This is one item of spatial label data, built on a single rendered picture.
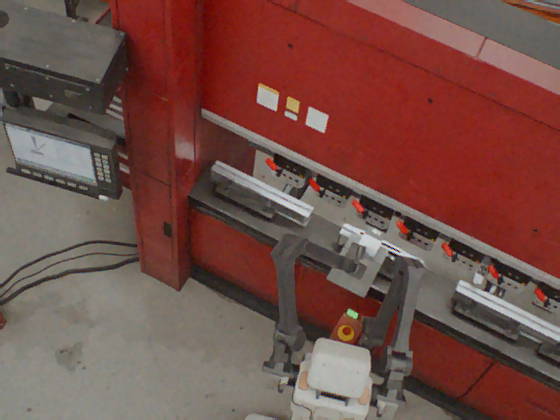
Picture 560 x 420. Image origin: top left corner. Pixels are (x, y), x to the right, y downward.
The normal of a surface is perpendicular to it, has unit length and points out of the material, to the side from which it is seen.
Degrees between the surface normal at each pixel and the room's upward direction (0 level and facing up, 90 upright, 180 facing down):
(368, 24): 90
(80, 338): 0
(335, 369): 48
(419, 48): 90
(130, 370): 0
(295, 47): 90
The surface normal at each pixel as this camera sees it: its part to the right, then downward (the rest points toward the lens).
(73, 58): 0.08, -0.51
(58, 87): -0.27, 0.81
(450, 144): -0.46, 0.74
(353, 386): -0.11, 0.26
